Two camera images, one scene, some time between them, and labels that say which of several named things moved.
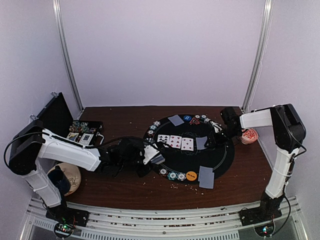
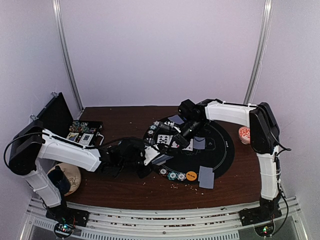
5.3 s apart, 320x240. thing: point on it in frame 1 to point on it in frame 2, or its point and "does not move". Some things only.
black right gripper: [214, 141] to [182, 141]
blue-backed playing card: [206, 181] does not move
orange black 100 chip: [163, 172] does not move
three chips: [150, 132] does not move
